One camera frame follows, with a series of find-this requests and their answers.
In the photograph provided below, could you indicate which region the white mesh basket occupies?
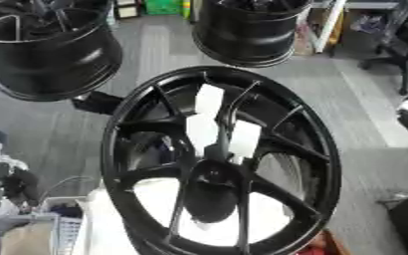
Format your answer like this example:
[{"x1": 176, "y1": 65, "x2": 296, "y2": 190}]
[{"x1": 37, "y1": 195, "x2": 93, "y2": 255}]

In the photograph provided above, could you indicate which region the white stand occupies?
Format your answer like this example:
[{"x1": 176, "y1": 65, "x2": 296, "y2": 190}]
[{"x1": 72, "y1": 177, "x2": 297, "y2": 255}]

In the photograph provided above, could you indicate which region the grey cable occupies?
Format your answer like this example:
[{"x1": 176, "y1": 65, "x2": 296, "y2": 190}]
[{"x1": 37, "y1": 174, "x2": 97, "y2": 207}]

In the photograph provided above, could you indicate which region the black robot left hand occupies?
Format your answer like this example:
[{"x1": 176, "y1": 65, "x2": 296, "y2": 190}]
[{"x1": 0, "y1": 162, "x2": 43, "y2": 216}]

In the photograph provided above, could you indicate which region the black spoked wheel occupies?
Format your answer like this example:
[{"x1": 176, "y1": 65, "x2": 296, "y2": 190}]
[{"x1": 100, "y1": 65, "x2": 343, "y2": 255}]

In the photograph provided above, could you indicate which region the white board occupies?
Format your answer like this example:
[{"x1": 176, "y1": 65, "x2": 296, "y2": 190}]
[{"x1": 311, "y1": 0, "x2": 349, "y2": 55}]

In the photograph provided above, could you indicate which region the black stand foot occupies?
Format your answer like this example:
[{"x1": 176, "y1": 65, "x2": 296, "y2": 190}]
[{"x1": 70, "y1": 91, "x2": 126, "y2": 117}]

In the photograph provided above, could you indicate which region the red object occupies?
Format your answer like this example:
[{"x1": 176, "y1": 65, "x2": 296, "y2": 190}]
[{"x1": 295, "y1": 231, "x2": 345, "y2": 255}]

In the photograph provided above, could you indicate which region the green box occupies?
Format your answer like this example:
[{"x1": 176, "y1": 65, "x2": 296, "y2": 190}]
[{"x1": 142, "y1": 0, "x2": 185, "y2": 16}]

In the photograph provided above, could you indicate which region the black wheel rim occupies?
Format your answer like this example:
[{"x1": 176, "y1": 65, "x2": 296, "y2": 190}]
[
  {"x1": 191, "y1": 0, "x2": 314, "y2": 69},
  {"x1": 0, "y1": 0, "x2": 126, "y2": 103}
]

